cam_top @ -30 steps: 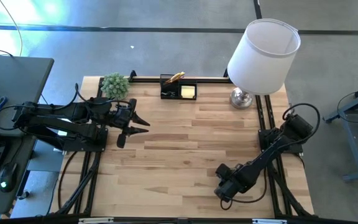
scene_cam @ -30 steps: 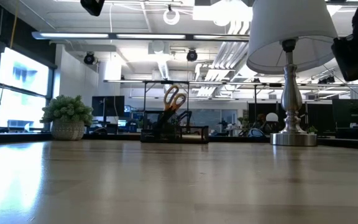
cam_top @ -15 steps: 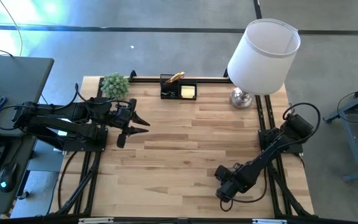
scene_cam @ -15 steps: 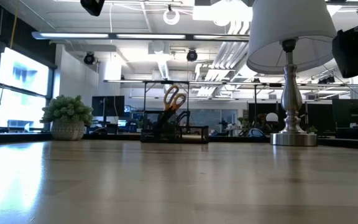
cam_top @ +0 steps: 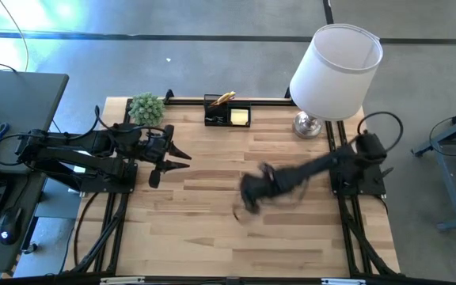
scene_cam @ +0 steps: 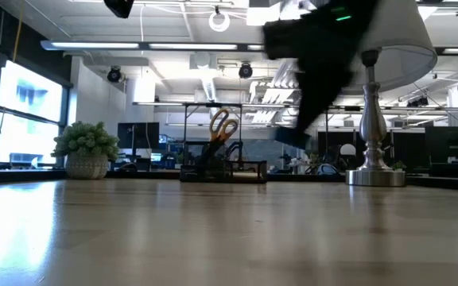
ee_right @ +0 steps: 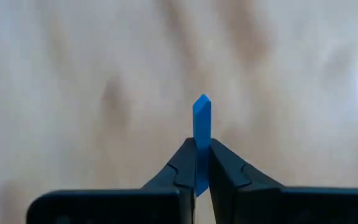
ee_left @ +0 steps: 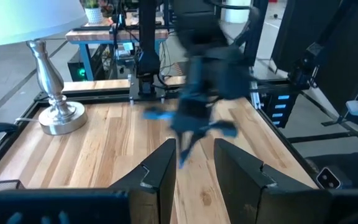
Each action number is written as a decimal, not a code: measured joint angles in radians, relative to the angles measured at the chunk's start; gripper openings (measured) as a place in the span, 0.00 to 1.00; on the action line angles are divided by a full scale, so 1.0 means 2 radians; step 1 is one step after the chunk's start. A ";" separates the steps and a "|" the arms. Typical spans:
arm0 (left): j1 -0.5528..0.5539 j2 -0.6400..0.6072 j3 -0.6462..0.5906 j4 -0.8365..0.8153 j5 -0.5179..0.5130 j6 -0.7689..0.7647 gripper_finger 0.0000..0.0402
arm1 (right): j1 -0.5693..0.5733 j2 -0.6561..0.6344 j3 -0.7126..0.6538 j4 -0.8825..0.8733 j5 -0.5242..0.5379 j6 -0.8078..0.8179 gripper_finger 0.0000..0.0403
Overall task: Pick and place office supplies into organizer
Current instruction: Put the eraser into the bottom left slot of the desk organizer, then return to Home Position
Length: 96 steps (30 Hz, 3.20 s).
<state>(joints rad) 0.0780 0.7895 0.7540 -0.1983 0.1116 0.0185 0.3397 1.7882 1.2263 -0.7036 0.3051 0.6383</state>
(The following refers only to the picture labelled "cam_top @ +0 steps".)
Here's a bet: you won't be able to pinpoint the silver metal bracket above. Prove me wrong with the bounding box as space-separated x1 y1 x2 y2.
321 278 367 285
100 276 146 285

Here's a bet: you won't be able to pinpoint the yellow sticky note pad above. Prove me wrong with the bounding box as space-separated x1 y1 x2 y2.
230 108 249 127

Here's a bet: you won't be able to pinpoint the yellow-handled scissors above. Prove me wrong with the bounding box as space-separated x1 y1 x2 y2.
208 90 237 108

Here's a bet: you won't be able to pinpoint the black computer mouse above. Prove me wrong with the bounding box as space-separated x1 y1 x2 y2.
0 206 23 245

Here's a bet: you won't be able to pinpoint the black floor cable loop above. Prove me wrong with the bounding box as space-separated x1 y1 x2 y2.
427 116 456 158

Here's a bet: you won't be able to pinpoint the grey office desk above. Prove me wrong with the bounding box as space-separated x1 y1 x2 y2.
0 69 70 274

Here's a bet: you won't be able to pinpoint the silver table lamp white shade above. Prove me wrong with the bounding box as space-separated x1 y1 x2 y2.
289 23 384 139

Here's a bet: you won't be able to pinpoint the pale floor cable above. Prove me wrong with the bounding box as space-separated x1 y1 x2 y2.
0 0 30 72

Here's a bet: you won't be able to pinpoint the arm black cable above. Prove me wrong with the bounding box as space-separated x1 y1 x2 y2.
348 111 405 155
93 104 169 139

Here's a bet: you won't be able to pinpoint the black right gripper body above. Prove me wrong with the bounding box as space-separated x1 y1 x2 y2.
238 161 280 217

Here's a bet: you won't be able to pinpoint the green succulent plant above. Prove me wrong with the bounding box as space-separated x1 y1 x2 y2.
127 92 166 127

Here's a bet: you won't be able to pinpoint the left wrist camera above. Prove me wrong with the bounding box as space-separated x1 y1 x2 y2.
147 169 162 190

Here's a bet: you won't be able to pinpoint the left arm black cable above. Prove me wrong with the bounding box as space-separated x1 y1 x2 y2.
93 104 169 139

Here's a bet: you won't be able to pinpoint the black mesh desk organizer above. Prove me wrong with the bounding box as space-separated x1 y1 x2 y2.
203 93 252 128

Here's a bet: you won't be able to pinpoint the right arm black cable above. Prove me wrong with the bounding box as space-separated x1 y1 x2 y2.
348 111 405 155

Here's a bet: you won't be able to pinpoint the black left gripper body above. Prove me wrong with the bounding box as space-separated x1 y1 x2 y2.
143 124 176 173

